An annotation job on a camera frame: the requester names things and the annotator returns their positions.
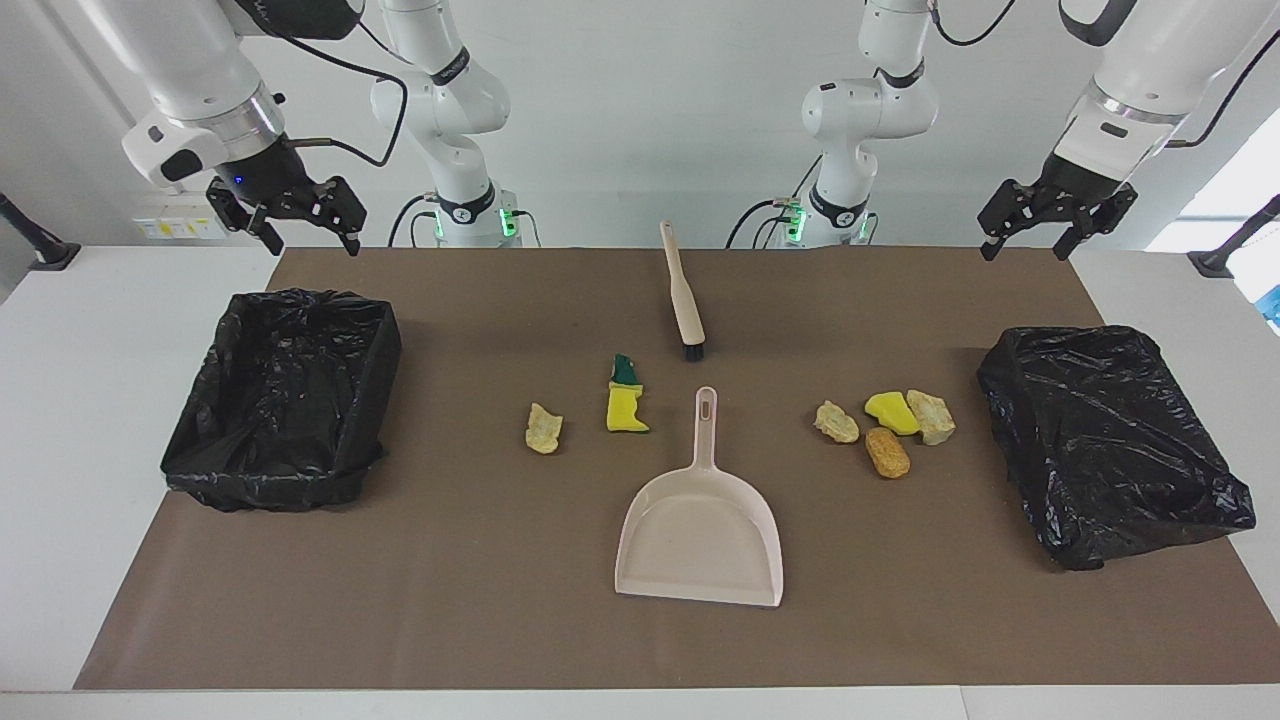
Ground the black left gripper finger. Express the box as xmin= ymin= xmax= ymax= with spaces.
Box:
xmin=1052 ymin=183 xmax=1139 ymax=263
xmin=978 ymin=180 xmax=1041 ymax=263

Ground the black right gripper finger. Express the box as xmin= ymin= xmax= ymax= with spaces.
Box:
xmin=318 ymin=177 xmax=367 ymax=257
xmin=208 ymin=178 xmax=284 ymax=257

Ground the pale beige foam chunk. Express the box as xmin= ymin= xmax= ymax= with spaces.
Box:
xmin=813 ymin=400 xmax=861 ymax=445
xmin=906 ymin=389 xmax=957 ymax=446

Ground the brown bread roll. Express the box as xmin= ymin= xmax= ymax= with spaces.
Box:
xmin=864 ymin=427 xmax=912 ymax=480

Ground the yellowish beige foam chunk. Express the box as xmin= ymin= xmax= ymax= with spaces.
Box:
xmin=525 ymin=402 xmax=564 ymax=456

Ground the beige hand brush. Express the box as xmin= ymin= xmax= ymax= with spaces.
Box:
xmin=659 ymin=221 xmax=707 ymax=362

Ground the notched yellow sponge piece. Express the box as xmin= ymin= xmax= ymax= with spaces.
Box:
xmin=606 ymin=382 xmax=651 ymax=435

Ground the beige plastic dustpan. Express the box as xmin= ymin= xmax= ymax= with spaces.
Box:
xmin=614 ymin=386 xmax=785 ymax=609

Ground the black bag lined bin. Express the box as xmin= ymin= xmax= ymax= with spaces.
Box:
xmin=160 ymin=288 xmax=403 ymax=513
xmin=976 ymin=324 xmax=1257 ymax=572

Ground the brown table mat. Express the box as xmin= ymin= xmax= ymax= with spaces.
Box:
xmin=75 ymin=247 xmax=1280 ymax=691

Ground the black base power cable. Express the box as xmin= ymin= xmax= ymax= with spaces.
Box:
xmin=387 ymin=194 xmax=443 ymax=249
xmin=725 ymin=155 xmax=827 ymax=249

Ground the white wall socket box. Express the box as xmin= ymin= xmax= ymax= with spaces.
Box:
xmin=133 ymin=192 xmax=237 ymax=241

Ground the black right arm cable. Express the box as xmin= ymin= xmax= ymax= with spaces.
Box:
xmin=240 ymin=0 xmax=411 ymax=169

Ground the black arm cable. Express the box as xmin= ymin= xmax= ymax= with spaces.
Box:
xmin=240 ymin=0 xmax=411 ymax=169
xmin=925 ymin=0 xmax=1280 ymax=151

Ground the black camera stand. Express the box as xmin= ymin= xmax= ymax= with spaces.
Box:
xmin=1188 ymin=194 xmax=1280 ymax=279
xmin=0 ymin=192 xmax=81 ymax=271

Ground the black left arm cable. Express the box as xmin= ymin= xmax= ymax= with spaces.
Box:
xmin=925 ymin=0 xmax=1280 ymax=151

